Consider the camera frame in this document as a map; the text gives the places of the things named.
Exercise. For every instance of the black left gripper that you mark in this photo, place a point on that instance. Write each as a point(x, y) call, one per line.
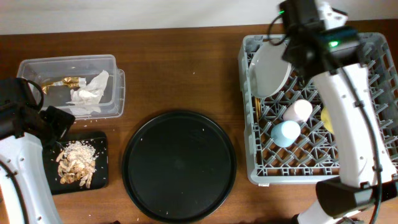
point(62, 121)

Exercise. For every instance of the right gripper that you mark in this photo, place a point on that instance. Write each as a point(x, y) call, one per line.
point(284, 51)

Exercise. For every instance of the grey plate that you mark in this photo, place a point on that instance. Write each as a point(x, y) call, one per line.
point(268, 73)

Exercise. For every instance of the gold coffee sachet wrapper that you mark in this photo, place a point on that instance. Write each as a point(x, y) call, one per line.
point(71, 82)

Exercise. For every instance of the pink cup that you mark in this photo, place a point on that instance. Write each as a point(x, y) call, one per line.
point(299, 111)

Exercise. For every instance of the white tissue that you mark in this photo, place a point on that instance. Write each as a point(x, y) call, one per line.
point(88, 97)

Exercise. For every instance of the yellow bowl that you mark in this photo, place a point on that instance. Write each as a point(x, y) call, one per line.
point(326, 120)

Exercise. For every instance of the wooden chopstick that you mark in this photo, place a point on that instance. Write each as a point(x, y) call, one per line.
point(261, 109)
point(257, 108)

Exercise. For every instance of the food scraps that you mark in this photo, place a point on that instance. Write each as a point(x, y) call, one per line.
point(77, 163)

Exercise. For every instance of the blue cup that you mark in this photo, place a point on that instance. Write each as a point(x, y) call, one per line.
point(285, 134)

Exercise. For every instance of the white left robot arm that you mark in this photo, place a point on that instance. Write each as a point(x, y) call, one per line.
point(24, 186)

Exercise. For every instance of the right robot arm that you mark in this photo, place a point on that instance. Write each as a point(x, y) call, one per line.
point(367, 176)

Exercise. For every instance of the clear plastic waste bin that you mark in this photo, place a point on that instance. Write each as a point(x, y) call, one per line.
point(48, 70)

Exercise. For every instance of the grey dishwasher rack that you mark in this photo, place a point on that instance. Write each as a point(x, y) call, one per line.
point(314, 155)

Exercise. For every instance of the black rectangular tray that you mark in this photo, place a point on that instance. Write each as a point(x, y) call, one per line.
point(99, 141)

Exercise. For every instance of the round black serving tray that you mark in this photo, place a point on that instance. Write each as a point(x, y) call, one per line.
point(179, 167)

